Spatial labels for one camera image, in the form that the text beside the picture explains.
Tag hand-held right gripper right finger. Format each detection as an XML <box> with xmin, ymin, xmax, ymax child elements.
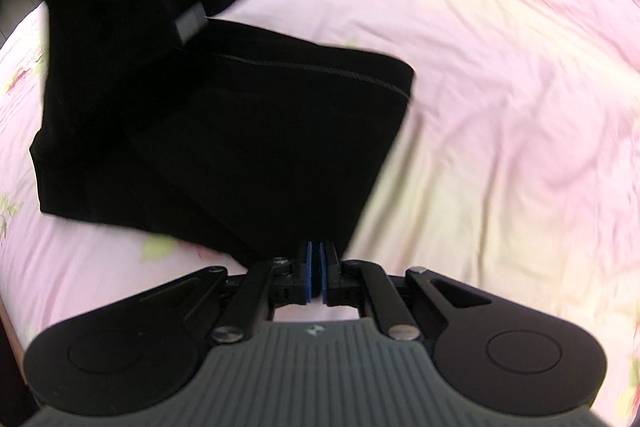
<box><xmin>319</xmin><ymin>240</ymin><xmax>495</xmax><ymax>343</ymax></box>

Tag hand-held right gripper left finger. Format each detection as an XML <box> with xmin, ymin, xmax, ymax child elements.
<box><xmin>140</xmin><ymin>240</ymin><xmax>314</xmax><ymax>344</ymax></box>

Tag black pants with white drawstring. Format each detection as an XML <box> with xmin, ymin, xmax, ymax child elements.
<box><xmin>29</xmin><ymin>0</ymin><xmax>417</xmax><ymax>269</ymax></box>

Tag pink floral blanket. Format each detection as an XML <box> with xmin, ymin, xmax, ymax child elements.
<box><xmin>0</xmin><ymin>0</ymin><xmax>640</xmax><ymax>427</ymax></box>

